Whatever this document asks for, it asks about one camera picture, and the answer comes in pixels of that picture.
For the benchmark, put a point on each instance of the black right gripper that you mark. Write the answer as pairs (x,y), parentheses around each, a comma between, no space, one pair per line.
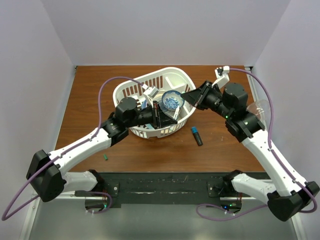
(199,96)

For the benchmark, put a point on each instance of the white pen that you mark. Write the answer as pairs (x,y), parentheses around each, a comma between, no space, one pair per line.
(176,113)

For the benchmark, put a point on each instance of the black blue highlighter marker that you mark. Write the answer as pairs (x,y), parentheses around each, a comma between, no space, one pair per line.
(198,138)

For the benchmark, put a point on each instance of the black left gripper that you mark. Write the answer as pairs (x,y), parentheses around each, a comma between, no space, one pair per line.
(160,119)

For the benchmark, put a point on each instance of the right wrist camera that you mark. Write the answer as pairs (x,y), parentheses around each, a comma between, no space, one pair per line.
(222,76)

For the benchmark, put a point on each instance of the white plastic dish basket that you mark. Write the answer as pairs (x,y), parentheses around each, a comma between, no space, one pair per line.
(165,79)

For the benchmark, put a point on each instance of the clear wine glass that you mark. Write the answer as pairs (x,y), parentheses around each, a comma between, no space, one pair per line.
(260,108)

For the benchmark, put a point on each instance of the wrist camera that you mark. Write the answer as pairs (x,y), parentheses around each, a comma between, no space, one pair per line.
(222,76)
(149,94)

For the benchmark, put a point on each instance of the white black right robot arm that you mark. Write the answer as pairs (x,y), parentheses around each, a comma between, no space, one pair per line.
(289,192)

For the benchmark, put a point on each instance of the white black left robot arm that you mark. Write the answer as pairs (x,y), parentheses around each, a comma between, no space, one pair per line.
(49,174)

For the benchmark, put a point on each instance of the blue patterned bowl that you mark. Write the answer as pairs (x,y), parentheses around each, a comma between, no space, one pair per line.
(172,100)

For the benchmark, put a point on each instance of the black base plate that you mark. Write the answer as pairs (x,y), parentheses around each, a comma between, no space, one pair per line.
(165,188)

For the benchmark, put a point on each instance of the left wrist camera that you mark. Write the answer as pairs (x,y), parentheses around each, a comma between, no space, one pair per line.
(149,94)

